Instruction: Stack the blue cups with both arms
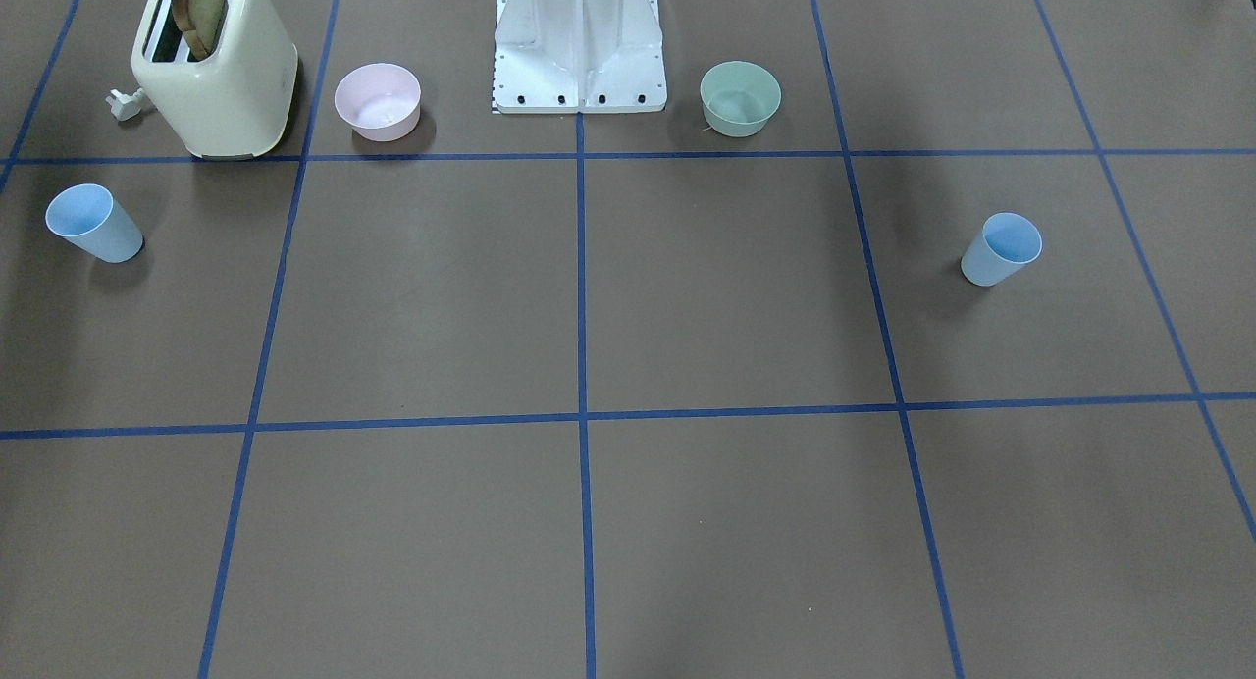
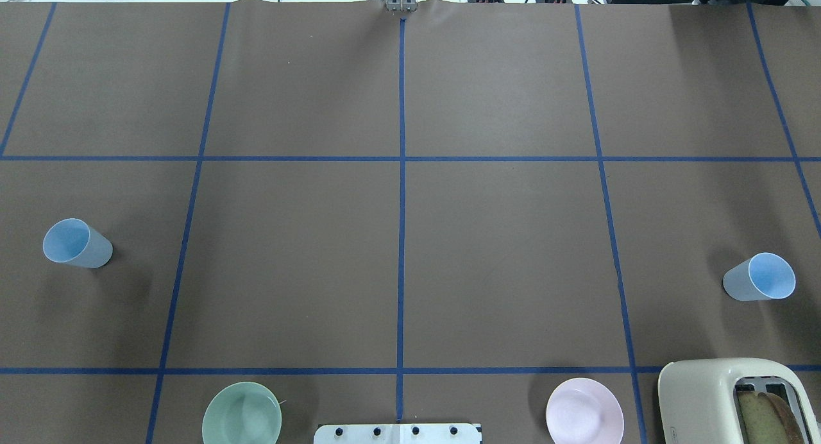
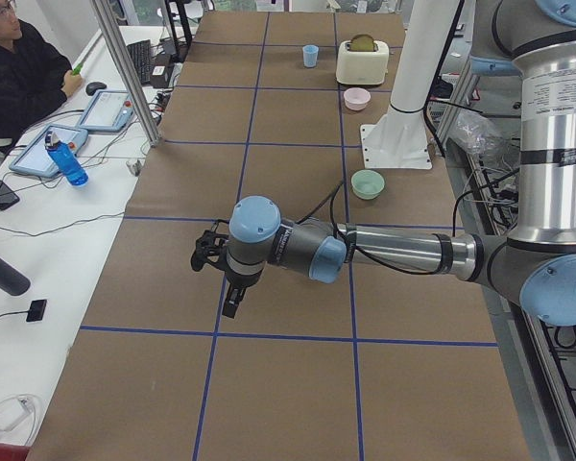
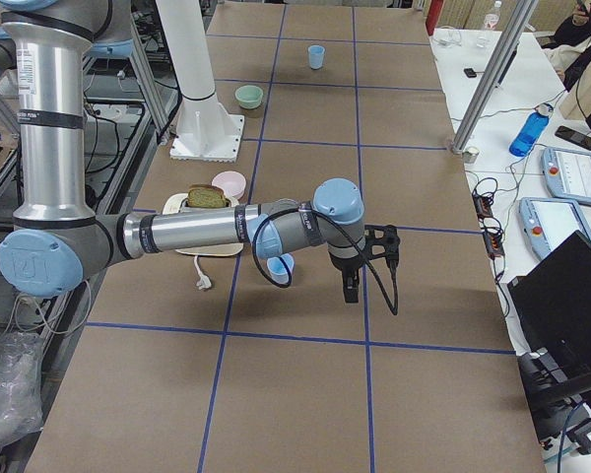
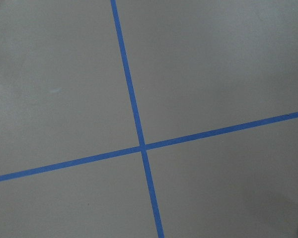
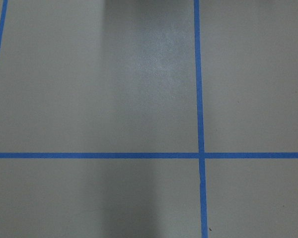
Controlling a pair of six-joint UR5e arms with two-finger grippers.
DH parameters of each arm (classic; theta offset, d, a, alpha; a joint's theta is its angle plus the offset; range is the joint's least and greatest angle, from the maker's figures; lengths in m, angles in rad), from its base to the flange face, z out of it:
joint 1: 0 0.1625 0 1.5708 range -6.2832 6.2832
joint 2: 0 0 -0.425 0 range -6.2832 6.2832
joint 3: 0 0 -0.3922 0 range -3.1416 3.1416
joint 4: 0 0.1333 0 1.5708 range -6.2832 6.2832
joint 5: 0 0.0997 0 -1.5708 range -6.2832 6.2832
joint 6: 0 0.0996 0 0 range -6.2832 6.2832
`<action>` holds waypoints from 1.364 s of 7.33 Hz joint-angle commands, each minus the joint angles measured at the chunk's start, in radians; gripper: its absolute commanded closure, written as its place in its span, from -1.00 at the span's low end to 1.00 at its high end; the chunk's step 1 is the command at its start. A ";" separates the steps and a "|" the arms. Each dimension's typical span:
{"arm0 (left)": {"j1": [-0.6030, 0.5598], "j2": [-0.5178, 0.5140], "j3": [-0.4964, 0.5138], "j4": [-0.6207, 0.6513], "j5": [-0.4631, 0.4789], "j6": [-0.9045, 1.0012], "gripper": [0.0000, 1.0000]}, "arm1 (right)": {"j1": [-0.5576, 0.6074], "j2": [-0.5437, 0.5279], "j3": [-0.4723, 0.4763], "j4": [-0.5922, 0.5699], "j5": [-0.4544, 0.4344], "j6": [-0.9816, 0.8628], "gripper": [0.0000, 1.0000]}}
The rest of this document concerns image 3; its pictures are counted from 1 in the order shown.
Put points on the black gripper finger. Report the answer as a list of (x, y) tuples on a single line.
[(241, 295), (230, 303)]

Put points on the black computer mouse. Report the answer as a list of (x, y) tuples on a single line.
[(92, 87)]

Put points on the seated person in black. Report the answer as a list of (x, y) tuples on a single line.
[(35, 78)]

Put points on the blue plastic cup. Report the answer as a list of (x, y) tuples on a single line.
[(310, 54)]

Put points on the blue water bottle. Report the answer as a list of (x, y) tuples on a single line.
[(67, 163)]

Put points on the black keyboard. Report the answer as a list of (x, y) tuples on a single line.
[(140, 53)]

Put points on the white central pedestal column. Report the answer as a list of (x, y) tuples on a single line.
[(399, 139)]

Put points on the aluminium frame post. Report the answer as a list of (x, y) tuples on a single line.
[(121, 58)]

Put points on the small black square device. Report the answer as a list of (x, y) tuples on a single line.
[(36, 311)]

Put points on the pink bowl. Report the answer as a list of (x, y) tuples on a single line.
[(356, 98)]

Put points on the black thermos bottle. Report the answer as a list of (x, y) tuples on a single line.
[(12, 281)]

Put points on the clear plastic bag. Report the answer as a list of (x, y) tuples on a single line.
[(478, 136)]

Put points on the toast slice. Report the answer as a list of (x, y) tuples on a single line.
[(362, 43)]

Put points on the cream toaster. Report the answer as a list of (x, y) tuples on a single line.
[(362, 68)]

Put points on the teach pendant far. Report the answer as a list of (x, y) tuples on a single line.
[(107, 112)]

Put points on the black smartphone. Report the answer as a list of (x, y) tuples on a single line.
[(8, 197)]

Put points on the green bowl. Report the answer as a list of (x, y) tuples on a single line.
[(367, 184)]

